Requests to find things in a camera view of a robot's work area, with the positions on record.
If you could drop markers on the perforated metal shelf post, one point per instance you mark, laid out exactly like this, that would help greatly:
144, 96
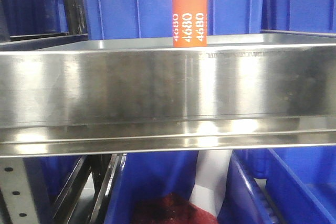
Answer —
17, 192

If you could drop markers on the orange cylindrical capacitor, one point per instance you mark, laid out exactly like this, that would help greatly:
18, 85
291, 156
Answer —
189, 23

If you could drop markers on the large blue plastic bin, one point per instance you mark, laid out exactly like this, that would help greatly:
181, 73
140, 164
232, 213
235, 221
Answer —
118, 19

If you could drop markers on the blue bin upper left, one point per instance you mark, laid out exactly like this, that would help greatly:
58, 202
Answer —
29, 17

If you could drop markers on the blue bin lower middle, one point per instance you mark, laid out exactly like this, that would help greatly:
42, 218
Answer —
151, 175

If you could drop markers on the blue bin lower right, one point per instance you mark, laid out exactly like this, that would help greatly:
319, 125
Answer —
280, 185

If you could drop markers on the black shelf upright frame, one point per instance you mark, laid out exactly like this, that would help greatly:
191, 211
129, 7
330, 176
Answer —
75, 16

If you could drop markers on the dark red material in bin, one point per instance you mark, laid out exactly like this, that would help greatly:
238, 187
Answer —
171, 208

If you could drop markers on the stainless steel shelf tray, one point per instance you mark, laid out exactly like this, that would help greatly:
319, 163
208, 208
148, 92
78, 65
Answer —
140, 95

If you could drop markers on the blue bin upper right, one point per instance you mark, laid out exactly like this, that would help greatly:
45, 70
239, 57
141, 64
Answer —
315, 16

